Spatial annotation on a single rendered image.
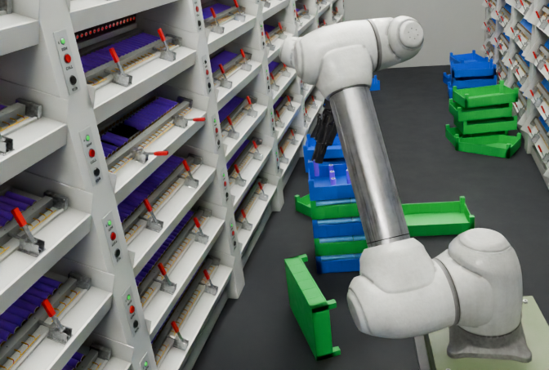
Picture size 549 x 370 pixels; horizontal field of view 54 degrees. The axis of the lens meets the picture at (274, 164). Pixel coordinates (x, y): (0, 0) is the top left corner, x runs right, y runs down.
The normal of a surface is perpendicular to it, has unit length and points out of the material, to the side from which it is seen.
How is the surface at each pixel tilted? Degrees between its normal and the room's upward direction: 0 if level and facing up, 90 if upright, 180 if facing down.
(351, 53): 62
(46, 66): 90
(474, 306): 86
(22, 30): 110
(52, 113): 90
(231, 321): 0
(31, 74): 90
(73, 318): 19
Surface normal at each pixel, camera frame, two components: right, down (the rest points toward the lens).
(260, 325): -0.11, -0.92
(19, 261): 0.22, -0.87
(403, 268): 0.00, -0.25
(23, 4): -0.23, 0.40
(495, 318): -0.01, 0.42
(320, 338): 0.25, 0.34
